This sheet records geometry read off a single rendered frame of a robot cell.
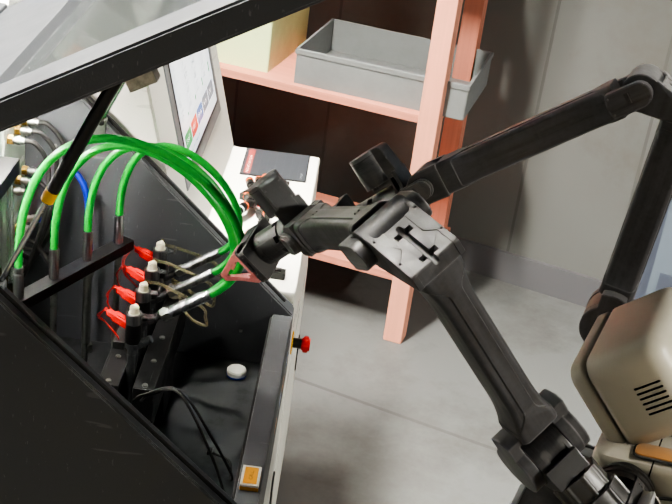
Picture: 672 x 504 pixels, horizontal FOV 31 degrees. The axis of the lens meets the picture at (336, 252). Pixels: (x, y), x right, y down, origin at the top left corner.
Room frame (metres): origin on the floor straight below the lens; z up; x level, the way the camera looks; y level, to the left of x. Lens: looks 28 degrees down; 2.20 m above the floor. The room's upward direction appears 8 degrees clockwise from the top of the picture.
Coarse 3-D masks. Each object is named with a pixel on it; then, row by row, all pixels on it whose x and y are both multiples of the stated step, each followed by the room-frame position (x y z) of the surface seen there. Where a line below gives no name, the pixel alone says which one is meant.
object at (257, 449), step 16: (272, 320) 2.07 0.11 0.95; (288, 320) 2.08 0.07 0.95; (272, 336) 2.01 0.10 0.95; (288, 336) 2.02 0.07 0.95; (272, 352) 1.95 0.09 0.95; (272, 368) 1.90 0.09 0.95; (256, 384) 1.85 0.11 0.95; (272, 384) 1.85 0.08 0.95; (256, 400) 1.79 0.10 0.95; (272, 400) 1.80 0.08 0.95; (256, 416) 1.75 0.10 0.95; (272, 416) 1.75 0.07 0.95; (256, 432) 1.70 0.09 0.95; (272, 432) 1.74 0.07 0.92; (256, 448) 1.66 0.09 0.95; (272, 448) 1.84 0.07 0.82; (240, 464) 1.61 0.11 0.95; (256, 464) 1.61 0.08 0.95; (240, 496) 1.53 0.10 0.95; (256, 496) 1.53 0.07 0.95
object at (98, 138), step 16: (64, 144) 1.79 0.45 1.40; (128, 144) 1.78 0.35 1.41; (144, 144) 1.78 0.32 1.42; (48, 160) 1.78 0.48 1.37; (176, 160) 1.78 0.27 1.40; (192, 176) 1.78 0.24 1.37; (32, 192) 1.78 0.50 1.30; (224, 208) 1.78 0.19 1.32; (240, 224) 1.79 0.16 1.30; (16, 240) 1.78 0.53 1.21; (240, 240) 1.78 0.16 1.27; (16, 272) 1.78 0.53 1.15; (240, 272) 1.78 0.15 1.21; (224, 288) 1.78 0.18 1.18
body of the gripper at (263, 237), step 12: (264, 228) 1.77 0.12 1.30; (252, 240) 1.76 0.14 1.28; (264, 240) 1.74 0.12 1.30; (276, 240) 1.73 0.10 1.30; (240, 252) 1.72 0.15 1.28; (252, 252) 1.74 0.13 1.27; (264, 252) 1.74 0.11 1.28; (276, 252) 1.73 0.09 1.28; (288, 252) 1.73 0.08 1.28; (252, 264) 1.72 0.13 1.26; (264, 264) 1.74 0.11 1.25; (276, 264) 1.76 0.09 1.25; (264, 276) 1.72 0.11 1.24
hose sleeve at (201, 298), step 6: (198, 294) 1.79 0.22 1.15; (204, 294) 1.78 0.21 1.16; (186, 300) 1.79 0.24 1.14; (192, 300) 1.78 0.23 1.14; (198, 300) 1.78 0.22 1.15; (204, 300) 1.78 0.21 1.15; (174, 306) 1.78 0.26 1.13; (180, 306) 1.78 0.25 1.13; (186, 306) 1.78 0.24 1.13; (192, 306) 1.78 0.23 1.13; (174, 312) 1.78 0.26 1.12; (180, 312) 1.78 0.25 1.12
